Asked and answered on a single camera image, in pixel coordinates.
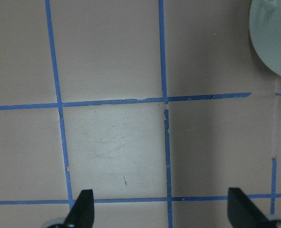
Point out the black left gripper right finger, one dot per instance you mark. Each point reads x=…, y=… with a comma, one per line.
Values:
x=243, y=213

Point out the pale green cooking pot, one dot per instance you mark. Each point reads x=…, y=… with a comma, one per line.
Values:
x=265, y=32

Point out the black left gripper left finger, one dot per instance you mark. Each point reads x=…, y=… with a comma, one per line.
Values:
x=81, y=214

